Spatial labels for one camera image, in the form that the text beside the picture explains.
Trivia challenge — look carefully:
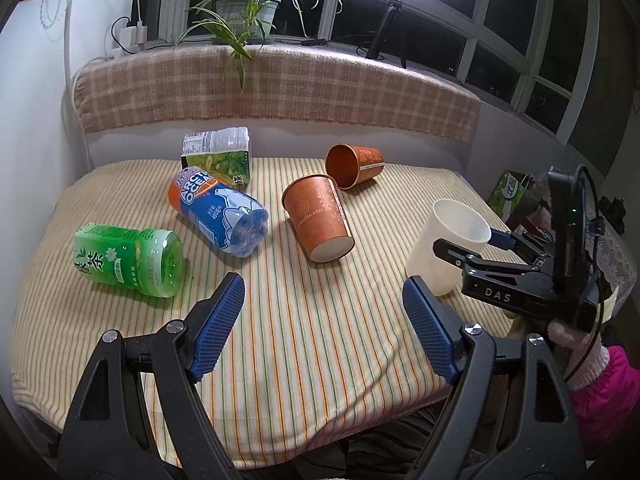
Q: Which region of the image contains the plaid windowsill cloth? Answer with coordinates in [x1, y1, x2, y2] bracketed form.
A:
[74, 46, 480, 142]

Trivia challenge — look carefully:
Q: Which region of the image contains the orange paper cup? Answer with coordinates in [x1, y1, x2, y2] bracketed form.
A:
[326, 144, 385, 190]
[282, 174, 355, 263]

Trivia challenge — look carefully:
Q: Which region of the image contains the green tea bottle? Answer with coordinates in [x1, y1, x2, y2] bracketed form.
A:
[73, 223, 184, 298]

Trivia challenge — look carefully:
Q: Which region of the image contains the hand in pink sleeve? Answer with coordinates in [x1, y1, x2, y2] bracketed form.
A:
[547, 320, 588, 351]

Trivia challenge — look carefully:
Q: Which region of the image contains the striped table cloth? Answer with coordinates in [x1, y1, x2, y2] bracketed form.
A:
[11, 158, 502, 469]

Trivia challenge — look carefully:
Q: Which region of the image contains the near orange paper cup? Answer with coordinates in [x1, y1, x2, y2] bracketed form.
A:
[282, 174, 355, 263]

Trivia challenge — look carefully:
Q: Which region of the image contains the white paper cup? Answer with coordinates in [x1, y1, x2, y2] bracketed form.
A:
[406, 198, 491, 297]

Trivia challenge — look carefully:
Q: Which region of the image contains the blue label water bottle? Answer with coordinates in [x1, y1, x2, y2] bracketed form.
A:
[167, 166, 269, 258]

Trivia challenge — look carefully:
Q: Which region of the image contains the white power adapter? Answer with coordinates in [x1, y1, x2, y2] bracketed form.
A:
[117, 21, 148, 53]

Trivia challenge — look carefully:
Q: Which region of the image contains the far orange paper cup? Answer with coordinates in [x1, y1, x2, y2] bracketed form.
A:
[326, 144, 385, 190]

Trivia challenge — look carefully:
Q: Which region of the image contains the potted spider plant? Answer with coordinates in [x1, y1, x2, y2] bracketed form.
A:
[175, 0, 343, 87]

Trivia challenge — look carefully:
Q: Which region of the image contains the green paper bag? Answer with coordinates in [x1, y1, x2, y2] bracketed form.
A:
[488, 170, 534, 222]

